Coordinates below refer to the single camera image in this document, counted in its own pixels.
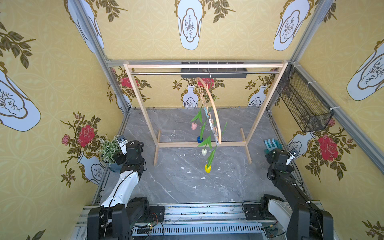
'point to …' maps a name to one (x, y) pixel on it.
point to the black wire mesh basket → (310, 110)
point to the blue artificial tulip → (199, 140)
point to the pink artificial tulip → (194, 125)
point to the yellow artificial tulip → (208, 168)
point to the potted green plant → (108, 148)
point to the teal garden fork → (272, 147)
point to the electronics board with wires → (149, 225)
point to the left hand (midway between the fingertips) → (127, 146)
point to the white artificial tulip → (204, 152)
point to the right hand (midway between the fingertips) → (279, 156)
